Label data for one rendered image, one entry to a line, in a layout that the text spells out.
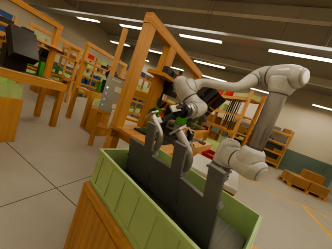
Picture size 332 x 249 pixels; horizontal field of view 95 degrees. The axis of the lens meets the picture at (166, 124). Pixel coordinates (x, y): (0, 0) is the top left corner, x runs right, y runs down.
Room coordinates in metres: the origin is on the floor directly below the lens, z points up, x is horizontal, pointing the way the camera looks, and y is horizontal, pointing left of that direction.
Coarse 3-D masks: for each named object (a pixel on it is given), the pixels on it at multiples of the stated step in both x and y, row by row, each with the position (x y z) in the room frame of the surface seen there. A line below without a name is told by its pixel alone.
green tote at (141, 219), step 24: (96, 168) 0.63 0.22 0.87; (120, 168) 0.54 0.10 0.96; (96, 192) 0.60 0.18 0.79; (120, 192) 0.51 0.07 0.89; (144, 192) 0.45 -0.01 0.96; (120, 216) 0.49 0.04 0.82; (144, 216) 0.43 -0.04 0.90; (168, 216) 0.39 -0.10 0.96; (240, 216) 0.62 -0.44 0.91; (144, 240) 0.41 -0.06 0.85; (168, 240) 0.36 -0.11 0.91
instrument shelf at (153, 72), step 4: (148, 68) 1.73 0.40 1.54; (148, 72) 1.73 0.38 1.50; (152, 72) 1.69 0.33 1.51; (156, 72) 1.67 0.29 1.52; (160, 72) 1.64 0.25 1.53; (160, 76) 1.70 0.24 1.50; (164, 76) 1.61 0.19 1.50; (168, 76) 1.67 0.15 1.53; (168, 80) 1.76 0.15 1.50; (172, 80) 1.76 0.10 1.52
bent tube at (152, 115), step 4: (152, 112) 0.63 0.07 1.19; (156, 112) 0.66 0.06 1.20; (148, 116) 0.66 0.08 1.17; (152, 116) 0.65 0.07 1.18; (156, 116) 0.66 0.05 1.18; (152, 120) 0.64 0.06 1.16; (156, 120) 0.65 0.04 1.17; (160, 128) 0.64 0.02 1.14; (160, 132) 0.63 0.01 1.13; (156, 136) 0.64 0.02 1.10; (160, 136) 0.63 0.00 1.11; (156, 140) 0.64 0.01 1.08; (160, 140) 0.63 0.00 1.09; (156, 144) 0.64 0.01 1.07; (160, 144) 0.64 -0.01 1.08; (156, 148) 0.65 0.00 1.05
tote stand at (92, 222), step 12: (84, 192) 0.62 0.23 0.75; (84, 204) 0.60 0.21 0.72; (96, 204) 0.55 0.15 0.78; (84, 216) 0.58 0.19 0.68; (96, 216) 0.53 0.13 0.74; (108, 216) 0.50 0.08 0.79; (72, 228) 0.62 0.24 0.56; (84, 228) 0.57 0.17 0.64; (96, 228) 0.52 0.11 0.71; (108, 228) 0.48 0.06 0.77; (120, 228) 0.47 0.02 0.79; (72, 240) 0.60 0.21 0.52; (84, 240) 0.55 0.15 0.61; (96, 240) 0.51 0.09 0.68; (108, 240) 0.47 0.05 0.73; (120, 240) 0.44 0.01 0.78
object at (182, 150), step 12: (180, 144) 0.48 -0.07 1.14; (180, 156) 0.49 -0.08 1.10; (156, 168) 0.58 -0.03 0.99; (168, 168) 0.54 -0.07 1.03; (180, 168) 0.50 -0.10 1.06; (156, 180) 0.60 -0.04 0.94; (168, 180) 0.55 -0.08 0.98; (156, 192) 0.61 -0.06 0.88; (168, 192) 0.56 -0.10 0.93; (168, 204) 0.58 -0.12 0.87
